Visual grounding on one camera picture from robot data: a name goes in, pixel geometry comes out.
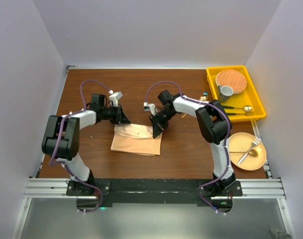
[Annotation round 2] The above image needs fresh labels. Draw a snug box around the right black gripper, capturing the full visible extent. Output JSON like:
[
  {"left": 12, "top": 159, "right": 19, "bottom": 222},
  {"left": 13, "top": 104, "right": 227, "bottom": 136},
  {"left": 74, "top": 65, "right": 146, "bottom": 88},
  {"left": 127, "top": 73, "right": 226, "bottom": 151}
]
[{"left": 150, "top": 109, "right": 177, "bottom": 138}]

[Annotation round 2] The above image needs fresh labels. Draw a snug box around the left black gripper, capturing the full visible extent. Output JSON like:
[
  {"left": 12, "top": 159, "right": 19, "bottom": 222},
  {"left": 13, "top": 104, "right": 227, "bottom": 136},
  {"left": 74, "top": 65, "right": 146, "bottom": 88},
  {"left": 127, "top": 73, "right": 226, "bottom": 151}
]
[{"left": 100, "top": 104, "right": 130, "bottom": 124}]

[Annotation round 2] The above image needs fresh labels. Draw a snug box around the peach satin napkin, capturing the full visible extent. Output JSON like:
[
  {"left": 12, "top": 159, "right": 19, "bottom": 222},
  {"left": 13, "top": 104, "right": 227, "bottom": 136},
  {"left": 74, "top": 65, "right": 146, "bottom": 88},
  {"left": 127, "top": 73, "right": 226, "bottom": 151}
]
[{"left": 110, "top": 124, "right": 162, "bottom": 156}]

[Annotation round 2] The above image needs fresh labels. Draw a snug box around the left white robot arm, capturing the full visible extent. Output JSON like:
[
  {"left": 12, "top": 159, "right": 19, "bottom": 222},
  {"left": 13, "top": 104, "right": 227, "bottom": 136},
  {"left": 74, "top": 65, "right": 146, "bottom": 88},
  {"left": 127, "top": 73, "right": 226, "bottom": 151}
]
[{"left": 42, "top": 91, "right": 130, "bottom": 195}]

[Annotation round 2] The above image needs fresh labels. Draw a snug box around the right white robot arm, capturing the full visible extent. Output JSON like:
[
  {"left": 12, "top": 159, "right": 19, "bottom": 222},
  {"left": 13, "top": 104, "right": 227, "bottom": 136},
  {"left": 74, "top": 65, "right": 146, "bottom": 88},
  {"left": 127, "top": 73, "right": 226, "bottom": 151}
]
[{"left": 143, "top": 90, "right": 236, "bottom": 196}]

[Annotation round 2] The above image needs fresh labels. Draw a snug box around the gold spoon on table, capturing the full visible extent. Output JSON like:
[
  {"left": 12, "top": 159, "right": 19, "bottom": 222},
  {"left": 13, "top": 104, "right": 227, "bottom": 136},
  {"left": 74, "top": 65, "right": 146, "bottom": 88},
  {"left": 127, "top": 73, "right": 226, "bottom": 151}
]
[{"left": 181, "top": 96, "right": 208, "bottom": 118}]

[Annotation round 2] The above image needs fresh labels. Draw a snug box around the grey white cup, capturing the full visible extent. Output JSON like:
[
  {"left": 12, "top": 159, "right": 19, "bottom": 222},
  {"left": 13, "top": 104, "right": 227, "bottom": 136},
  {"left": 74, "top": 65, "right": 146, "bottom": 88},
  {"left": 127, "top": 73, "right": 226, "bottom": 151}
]
[{"left": 218, "top": 86, "right": 234, "bottom": 103}]

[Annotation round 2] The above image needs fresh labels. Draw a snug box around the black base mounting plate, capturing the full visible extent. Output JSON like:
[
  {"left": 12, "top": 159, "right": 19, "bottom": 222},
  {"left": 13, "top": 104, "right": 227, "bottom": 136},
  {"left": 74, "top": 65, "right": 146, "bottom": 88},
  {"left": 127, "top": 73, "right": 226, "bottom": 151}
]
[{"left": 66, "top": 178, "right": 243, "bottom": 212}]

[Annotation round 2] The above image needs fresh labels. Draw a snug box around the woven orange round plate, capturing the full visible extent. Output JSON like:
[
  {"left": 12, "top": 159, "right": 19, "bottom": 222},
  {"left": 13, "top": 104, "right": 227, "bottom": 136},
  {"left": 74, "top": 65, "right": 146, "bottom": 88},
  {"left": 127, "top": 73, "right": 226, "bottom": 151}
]
[{"left": 215, "top": 69, "right": 247, "bottom": 94}]

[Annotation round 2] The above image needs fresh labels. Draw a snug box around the beige round plate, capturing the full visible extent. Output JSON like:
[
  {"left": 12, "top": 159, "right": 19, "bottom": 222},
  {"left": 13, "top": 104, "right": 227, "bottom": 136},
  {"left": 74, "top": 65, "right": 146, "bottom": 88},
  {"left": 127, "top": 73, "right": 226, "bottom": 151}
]
[{"left": 228, "top": 132, "right": 267, "bottom": 171}]

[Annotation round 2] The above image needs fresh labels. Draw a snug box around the gold black spoon in tray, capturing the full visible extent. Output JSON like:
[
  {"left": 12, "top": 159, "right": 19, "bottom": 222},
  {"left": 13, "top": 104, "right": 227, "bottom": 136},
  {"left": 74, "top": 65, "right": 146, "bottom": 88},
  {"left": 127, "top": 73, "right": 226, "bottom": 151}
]
[{"left": 222, "top": 105, "right": 253, "bottom": 113}]

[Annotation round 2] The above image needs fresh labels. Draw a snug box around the yellow plastic tray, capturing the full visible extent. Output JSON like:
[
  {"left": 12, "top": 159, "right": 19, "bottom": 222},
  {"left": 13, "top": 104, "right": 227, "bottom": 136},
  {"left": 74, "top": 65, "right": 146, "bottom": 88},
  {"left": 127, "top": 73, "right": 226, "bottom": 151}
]
[{"left": 206, "top": 65, "right": 267, "bottom": 122}]

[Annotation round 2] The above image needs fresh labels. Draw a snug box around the gold spoon on plate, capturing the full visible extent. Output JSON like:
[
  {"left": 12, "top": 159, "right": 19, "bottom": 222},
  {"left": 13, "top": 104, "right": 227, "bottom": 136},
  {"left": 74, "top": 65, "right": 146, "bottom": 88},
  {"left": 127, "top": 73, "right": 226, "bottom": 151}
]
[{"left": 229, "top": 149, "right": 258, "bottom": 157}]

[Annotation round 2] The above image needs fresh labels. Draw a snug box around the silver fork on plate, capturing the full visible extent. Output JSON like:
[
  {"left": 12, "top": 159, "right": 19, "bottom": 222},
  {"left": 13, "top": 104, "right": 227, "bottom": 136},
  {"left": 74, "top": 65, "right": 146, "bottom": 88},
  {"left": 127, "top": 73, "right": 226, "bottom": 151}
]
[{"left": 237, "top": 135, "right": 262, "bottom": 165}]

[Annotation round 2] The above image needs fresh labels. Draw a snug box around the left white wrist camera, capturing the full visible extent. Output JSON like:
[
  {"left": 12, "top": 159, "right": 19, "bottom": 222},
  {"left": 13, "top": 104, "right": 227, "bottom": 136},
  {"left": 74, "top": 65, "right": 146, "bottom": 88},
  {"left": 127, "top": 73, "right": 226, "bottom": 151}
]
[{"left": 108, "top": 90, "right": 123, "bottom": 107}]

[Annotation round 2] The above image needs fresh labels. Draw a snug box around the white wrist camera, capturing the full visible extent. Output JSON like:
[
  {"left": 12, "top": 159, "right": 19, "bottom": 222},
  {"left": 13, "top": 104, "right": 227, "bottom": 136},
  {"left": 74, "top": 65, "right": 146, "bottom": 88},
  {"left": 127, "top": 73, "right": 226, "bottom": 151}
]
[
  {"left": 143, "top": 102, "right": 157, "bottom": 115},
  {"left": 108, "top": 90, "right": 123, "bottom": 107}
]

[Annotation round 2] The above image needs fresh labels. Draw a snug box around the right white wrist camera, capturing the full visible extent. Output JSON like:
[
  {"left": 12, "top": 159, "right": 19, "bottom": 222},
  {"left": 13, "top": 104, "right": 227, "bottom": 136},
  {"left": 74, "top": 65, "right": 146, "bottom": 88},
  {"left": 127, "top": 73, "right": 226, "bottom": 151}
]
[{"left": 143, "top": 102, "right": 157, "bottom": 115}]

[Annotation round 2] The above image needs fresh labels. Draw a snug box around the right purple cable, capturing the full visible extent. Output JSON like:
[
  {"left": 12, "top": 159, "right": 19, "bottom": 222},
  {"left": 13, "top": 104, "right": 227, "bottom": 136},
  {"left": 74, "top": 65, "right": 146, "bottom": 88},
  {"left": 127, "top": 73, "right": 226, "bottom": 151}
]
[{"left": 144, "top": 81, "right": 233, "bottom": 217}]

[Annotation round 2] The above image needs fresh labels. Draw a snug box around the purple cable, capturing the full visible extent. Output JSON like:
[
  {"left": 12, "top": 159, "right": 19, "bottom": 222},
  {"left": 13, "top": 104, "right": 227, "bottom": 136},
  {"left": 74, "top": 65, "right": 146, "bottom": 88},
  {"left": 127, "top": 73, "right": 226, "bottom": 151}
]
[
  {"left": 144, "top": 81, "right": 233, "bottom": 217},
  {"left": 48, "top": 79, "right": 113, "bottom": 214}
]

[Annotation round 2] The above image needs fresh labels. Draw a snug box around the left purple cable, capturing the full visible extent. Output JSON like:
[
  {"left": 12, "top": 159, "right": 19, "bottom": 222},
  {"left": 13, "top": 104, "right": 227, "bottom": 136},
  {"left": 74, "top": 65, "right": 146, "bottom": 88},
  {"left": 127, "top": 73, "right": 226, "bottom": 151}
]
[{"left": 48, "top": 79, "right": 113, "bottom": 214}]

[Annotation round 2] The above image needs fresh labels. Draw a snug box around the black handled utensil in tray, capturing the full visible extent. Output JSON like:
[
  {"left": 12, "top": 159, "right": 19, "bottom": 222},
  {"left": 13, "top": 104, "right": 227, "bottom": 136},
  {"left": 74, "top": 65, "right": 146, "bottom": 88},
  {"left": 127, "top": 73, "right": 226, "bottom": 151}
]
[{"left": 226, "top": 113, "right": 250, "bottom": 116}]

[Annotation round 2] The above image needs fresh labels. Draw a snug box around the aluminium rail frame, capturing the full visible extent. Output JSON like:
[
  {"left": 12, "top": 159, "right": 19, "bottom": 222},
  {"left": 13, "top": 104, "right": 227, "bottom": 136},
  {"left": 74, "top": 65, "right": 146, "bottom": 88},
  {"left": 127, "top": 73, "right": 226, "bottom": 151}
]
[{"left": 12, "top": 119, "right": 294, "bottom": 239}]

